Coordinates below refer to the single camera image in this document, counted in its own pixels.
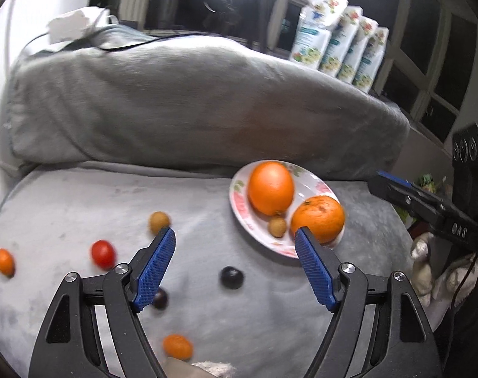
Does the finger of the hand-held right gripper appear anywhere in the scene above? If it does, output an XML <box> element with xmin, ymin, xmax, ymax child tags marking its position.
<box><xmin>368</xmin><ymin>176</ymin><xmax>478</xmax><ymax>253</ymax></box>
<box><xmin>376</xmin><ymin>170</ymin><xmax>460</xmax><ymax>209</ymax></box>

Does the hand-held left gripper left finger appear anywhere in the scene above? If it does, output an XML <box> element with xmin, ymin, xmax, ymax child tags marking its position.
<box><xmin>28</xmin><ymin>226</ymin><xmax>177</xmax><ymax>378</ymax></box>

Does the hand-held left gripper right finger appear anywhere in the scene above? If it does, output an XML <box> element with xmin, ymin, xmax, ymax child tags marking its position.
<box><xmin>294</xmin><ymin>226</ymin><xmax>444</xmax><ymax>378</ymax></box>

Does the dark purple grape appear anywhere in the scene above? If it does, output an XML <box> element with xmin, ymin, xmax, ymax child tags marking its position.
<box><xmin>151</xmin><ymin>287</ymin><xmax>169</xmax><ymax>311</ymax></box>
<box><xmin>220</xmin><ymin>266</ymin><xmax>245</xmax><ymax>289</ymax></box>

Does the brown longan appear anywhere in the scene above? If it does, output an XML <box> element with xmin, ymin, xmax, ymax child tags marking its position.
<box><xmin>267</xmin><ymin>216</ymin><xmax>287</xmax><ymax>239</ymax></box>
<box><xmin>149</xmin><ymin>211</ymin><xmax>171</xmax><ymax>235</ymax></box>

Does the red cherry tomato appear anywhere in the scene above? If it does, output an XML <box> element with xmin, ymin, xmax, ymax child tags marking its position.
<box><xmin>90</xmin><ymin>240</ymin><xmax>117</xmax><ymax>269</ymax></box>

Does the rough-skinned large orange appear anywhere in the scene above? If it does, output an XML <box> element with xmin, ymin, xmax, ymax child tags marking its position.
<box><xmin>291</xmin><ymin>196</ymin><xmax>346</xmax><ymax>245</ymax></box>

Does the small orange kumquat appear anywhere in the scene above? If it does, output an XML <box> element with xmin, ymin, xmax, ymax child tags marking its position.
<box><xmin>162</xmin><ymin>334</ymin><xmax>194</xmax><ymax>362</ymax></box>
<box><xmin>0</xmin><ymin>248</ymin><xmax>16</xmax><ymax>277</ymax></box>

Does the smooth large orange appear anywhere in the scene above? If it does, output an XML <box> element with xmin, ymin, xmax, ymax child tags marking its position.
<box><xmin>247</xmin><ymin>161</ymin><xmax>295</xmax><ymax>217</ymax></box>

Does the floral white plate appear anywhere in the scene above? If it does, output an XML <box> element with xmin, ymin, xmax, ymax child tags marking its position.
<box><xmin>229</xmin><ymin>160</ymin><xmax>345</xmax><ymax>260</ymax></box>

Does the green printed package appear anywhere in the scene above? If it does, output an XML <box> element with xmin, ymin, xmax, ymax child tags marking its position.
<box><xmin>396</xmin><ymin>173</ymin><xmax>448</xmax><ymax>221</ymax></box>

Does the white plush toy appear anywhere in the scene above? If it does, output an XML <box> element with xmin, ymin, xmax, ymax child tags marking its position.
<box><xmin>410</xmin><ymin>232</ymin><xmax>478</xmax><ymax>308</ymax></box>

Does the beige cloth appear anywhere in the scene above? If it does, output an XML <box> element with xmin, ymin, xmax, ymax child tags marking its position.
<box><xmin>164</xmin><ymin>358</ymin><xmax>208</xmax><ymax>378</ymax></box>

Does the white fuzzy cloth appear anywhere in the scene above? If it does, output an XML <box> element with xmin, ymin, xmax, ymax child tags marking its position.
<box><xmin>192</xmin><ymin>360</ymin><xmax>237</xmax><ymax>378</ymax></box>

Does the floral refill pouch with spout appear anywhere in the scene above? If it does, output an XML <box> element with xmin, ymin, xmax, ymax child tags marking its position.
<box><xmin>290</xmin><ymin>0</ymin><xmax>349</xmax><ymax>69</ymax></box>

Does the grey folded blanket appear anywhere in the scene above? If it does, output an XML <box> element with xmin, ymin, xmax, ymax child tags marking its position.
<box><xmin>5</xmin><ymin>24</ymin><xmax>410</xmax><ymax>184</ymax></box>

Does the white power strip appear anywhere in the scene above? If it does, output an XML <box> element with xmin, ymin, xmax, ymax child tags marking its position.
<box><xmin>48</xmin><ymin>10</ymin><xmax>119</xmax><ymax>44</ymax></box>

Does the white window frame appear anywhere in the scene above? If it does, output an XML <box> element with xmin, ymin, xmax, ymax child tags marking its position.
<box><xmin>85</xmin><ymin>0</ymin><xmax>478</xmax><ymax>146</ymax></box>

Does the black cable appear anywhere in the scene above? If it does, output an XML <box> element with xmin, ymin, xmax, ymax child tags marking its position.
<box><xmin>97</xmin><ymin>31</ymin><xmax>208</xmax><ymax>52</ymax></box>

